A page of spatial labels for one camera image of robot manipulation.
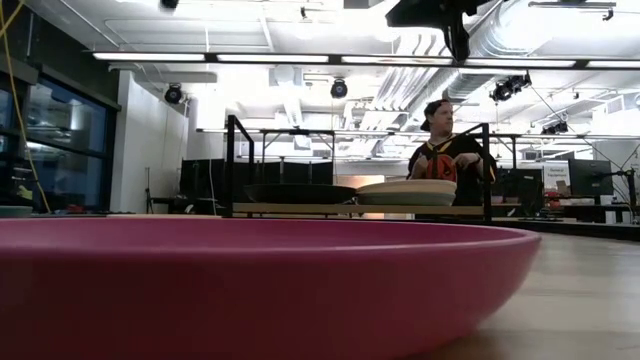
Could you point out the cream plate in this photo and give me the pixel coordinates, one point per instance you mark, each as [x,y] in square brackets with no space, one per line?
[405,186]

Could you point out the white printed sign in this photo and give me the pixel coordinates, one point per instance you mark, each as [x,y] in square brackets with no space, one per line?
[555,172]

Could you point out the black table edge rail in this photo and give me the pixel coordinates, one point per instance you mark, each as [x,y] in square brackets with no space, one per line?
[575,229]

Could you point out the pink plate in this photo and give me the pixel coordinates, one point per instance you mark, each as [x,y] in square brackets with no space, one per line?
[250,300]

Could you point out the person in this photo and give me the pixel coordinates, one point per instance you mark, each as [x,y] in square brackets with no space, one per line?
[440,117]

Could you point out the black computer monitor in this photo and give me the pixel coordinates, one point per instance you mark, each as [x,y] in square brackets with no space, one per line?
[522,185]
[590,177]

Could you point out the black metal wood shelf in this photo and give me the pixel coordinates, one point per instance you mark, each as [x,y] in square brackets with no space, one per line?
[350,209]

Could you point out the black workstation frame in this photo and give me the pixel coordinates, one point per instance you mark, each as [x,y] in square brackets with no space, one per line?
[295,131]

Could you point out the black beam with light strips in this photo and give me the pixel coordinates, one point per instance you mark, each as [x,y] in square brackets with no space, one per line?
[335,59]

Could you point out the grey green dish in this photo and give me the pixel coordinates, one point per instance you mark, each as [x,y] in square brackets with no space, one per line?
[15,211]

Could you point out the black plate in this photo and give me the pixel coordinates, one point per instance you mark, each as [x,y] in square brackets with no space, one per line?
[300,194]

